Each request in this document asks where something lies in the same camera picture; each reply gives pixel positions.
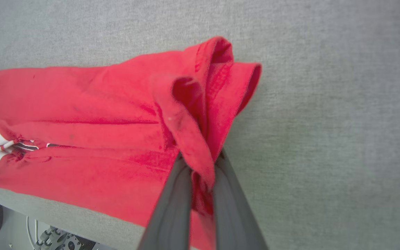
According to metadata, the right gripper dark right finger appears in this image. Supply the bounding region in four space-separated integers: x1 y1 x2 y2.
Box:
213 149 268 250

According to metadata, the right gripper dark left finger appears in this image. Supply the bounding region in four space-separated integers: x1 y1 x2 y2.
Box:
138 153 193 250

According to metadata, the red and white garment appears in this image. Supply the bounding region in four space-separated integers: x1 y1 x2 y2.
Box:
0 36 262 250

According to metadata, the grey fabric sofa cushion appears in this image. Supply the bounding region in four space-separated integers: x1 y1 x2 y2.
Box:
0 0 400 250

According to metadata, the thin white cable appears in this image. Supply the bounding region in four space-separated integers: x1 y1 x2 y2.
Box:
26 216 39 248

